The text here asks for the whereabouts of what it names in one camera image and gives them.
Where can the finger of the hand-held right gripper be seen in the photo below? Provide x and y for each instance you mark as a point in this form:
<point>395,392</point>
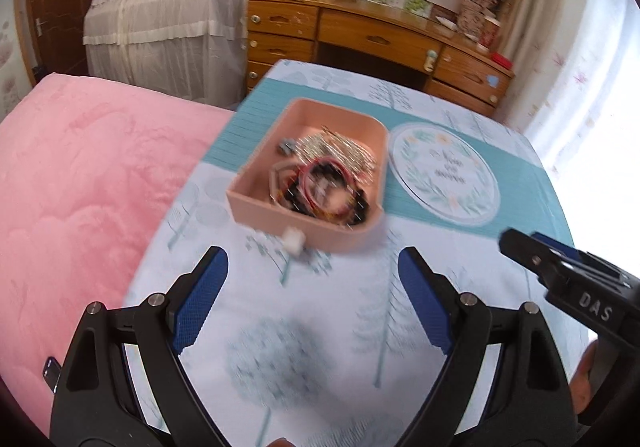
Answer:
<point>525,249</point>
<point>560,247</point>

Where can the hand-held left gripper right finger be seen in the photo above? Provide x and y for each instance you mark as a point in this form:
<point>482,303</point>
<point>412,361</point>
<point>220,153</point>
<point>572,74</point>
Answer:
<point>425,297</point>

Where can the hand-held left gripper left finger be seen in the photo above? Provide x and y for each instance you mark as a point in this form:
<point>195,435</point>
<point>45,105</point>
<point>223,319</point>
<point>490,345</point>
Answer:
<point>200,302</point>

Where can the pink jewelry box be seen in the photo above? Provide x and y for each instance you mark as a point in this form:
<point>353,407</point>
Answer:
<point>260,207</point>

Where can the person's right hand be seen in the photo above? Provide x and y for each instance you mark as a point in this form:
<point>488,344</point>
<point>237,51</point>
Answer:
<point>584,377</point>

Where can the printed teal tablecloth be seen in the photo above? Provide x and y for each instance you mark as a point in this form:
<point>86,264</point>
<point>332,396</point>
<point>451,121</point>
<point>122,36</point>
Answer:
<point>325,377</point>

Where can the pink blanket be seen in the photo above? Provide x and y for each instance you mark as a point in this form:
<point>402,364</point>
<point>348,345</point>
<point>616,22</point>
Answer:
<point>90,187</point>

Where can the red flat box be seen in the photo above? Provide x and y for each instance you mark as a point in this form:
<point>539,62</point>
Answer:
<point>501,60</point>

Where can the floral curtain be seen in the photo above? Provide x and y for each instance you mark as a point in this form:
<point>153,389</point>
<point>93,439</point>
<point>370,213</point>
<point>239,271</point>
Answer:
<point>575,52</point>

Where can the hanging drawer toy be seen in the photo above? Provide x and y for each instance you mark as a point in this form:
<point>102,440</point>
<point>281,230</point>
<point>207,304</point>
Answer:
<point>430,63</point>

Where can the red and white canister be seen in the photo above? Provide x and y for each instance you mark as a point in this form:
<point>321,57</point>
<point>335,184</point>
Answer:
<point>489,36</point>

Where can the patterned paper box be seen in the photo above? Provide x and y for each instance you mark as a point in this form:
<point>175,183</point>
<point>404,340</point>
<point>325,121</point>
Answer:
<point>472,17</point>

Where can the white tube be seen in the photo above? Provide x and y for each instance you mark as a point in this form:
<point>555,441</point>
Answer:
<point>446,23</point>

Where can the wooden desk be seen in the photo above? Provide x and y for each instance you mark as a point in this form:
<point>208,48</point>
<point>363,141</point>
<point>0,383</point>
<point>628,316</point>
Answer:
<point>370,27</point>

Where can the row of postcards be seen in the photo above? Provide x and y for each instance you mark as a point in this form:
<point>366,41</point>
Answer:
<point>400,2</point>

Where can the piano with lace cover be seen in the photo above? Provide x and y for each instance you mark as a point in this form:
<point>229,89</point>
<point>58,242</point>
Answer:
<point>165,2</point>

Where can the floral wardrobe door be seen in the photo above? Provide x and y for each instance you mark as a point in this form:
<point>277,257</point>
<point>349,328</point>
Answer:
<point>10,57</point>

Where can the brown wooden door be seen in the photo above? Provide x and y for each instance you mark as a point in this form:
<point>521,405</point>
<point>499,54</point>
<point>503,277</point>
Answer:
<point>55,2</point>

